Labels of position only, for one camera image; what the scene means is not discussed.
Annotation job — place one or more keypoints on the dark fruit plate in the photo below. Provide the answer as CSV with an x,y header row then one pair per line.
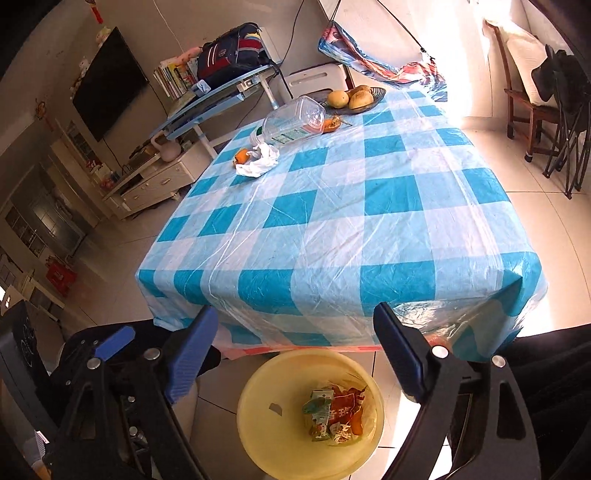
x,y
376,99

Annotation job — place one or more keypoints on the row of books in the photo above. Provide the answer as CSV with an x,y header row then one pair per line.
x,y
175,78

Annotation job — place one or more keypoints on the black folding chair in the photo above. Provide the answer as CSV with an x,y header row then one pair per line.
x,y
570,106

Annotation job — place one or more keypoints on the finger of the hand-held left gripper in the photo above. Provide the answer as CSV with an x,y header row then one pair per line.
x,y
115,344

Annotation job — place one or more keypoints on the yellow mango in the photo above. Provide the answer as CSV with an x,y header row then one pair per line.
x,y
337,99
358,89
361,100

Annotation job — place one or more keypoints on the pink kettlebell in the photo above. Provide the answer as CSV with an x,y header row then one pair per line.
x,y
167,148

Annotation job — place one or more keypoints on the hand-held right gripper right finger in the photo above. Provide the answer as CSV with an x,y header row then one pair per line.
x,y
401,355

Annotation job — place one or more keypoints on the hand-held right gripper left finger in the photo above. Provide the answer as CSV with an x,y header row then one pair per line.
x,y
191,355

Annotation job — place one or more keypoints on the blue study desk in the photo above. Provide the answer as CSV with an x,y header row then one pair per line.
x,y
217,94

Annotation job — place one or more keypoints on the colourful printed plastic sheet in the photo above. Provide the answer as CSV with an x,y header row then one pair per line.
x,y
369,64

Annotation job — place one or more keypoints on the blue checkered plastic tablecloth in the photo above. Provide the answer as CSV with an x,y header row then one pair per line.
x,y
346,221

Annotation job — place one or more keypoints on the clear plastic bottle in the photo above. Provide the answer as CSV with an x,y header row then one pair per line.
x,y
291,122

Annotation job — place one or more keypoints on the white tissue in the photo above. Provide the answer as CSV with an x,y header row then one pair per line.
x,y
261,161

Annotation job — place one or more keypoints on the navy and red backpack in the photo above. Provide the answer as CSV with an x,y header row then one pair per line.
x,y
231,53

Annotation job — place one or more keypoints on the red plastic stool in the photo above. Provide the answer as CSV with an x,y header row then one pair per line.
x,y
61,276

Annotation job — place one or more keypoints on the wooden chair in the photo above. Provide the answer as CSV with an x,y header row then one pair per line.
x,y
517,106

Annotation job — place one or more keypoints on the red snack wrapper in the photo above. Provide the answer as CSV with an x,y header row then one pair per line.
x,y
348,404

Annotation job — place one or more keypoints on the white air purifier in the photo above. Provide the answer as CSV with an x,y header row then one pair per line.
x,y
314,81

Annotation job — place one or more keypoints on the small blue box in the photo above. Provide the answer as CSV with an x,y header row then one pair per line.
x,y
201,86

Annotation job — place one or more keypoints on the black flat television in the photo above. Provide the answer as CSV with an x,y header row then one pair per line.
x,y
113,83

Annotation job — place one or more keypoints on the yellow plastic bin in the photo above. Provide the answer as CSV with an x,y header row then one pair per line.
x,y
277,438

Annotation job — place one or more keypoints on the red hanging knot ornament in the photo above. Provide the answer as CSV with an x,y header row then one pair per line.
x,y
96,10

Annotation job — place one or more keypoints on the orange carrot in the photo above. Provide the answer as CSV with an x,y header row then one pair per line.
x,y
356,422

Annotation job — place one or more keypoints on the cream cushion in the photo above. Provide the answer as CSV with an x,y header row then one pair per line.
x,y
524,53

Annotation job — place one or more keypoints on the pink plush toy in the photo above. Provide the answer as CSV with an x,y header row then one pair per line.
x,y
189,54

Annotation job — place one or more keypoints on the white television stand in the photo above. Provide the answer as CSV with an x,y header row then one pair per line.
x,y
157,182

